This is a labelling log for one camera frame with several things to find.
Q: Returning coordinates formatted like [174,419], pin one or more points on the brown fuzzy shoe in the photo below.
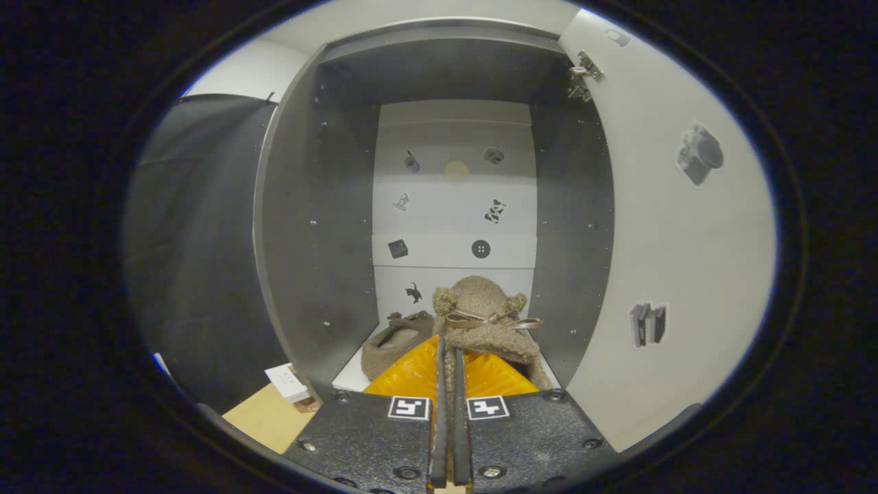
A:
[391,350]
[487,302]

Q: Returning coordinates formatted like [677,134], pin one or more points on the metal door hinge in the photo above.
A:
[584,68]

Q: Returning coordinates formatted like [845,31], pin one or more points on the grey shoe cabinet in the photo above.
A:
[315,240]

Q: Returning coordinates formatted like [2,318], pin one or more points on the black backdrop cloth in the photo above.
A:
[199,240]

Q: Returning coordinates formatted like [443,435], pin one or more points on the brown book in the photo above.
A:
[306,405]

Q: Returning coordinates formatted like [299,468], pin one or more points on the grey shoe cabinet door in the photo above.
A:
[651,240]

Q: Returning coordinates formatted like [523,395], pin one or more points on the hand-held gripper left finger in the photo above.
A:
[439,425]

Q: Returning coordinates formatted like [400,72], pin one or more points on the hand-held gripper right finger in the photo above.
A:
[461,425]

